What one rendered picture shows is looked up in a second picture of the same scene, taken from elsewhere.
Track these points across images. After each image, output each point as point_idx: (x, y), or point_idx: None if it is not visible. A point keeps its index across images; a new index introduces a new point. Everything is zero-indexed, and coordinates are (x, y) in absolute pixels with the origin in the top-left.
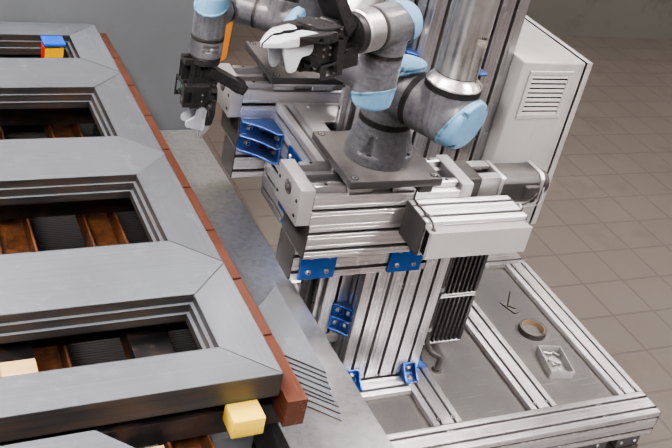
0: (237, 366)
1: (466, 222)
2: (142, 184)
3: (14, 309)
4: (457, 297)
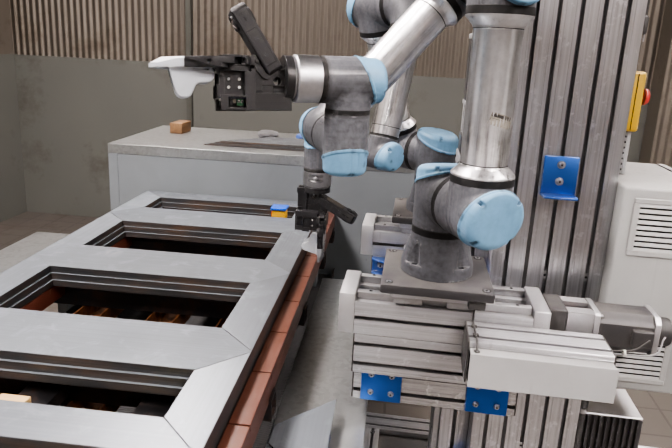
0: (159, 439)
1: (525, 351)
2: (247, 289)
3: (38, 350)
4: None
